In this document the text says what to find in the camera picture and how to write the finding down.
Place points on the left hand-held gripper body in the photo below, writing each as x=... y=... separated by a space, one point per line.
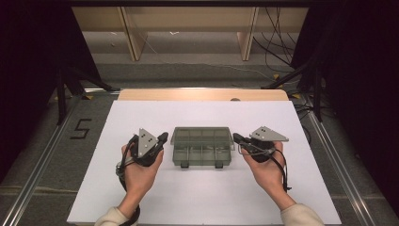
x=146 y=147

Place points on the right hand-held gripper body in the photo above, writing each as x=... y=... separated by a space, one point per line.
x=266 y=135

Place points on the grey transparent compartment box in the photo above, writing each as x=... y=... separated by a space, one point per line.
x=200 y=153

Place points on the person's left hand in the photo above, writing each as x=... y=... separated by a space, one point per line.
x=141 y=179

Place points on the person's right hand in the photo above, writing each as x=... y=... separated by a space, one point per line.
x=269 y=175

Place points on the dark table grommet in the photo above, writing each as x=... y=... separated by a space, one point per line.
x=235 y=99

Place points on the yellow tape piece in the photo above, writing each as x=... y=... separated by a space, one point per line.
x=89 y=97
x=276 y=76
x=296 y=95

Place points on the wooden table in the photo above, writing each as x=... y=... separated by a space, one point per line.
x=200 y=94

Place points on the black tripod stand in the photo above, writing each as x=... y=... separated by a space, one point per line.
x=317 y=100
x=61 y=100

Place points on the dark curtain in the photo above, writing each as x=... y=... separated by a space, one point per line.
x=28 y=62
x=360 y=78

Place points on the wooden shelf unit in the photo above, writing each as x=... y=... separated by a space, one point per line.
x=188 y=19

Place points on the short aluminium rail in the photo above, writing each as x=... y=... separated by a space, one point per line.
x=100 y=91

